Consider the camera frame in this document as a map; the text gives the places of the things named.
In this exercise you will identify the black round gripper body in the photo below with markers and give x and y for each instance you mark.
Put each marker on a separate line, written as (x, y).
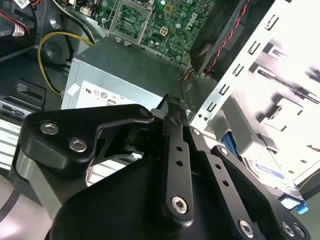
(112, 212)

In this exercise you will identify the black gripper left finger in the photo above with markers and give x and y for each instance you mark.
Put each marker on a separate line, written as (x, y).
(57, 147)

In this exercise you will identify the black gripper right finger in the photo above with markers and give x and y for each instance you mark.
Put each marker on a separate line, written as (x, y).
(225, 175)

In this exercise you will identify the hard disk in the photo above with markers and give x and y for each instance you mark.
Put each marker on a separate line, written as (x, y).
(270, 171)

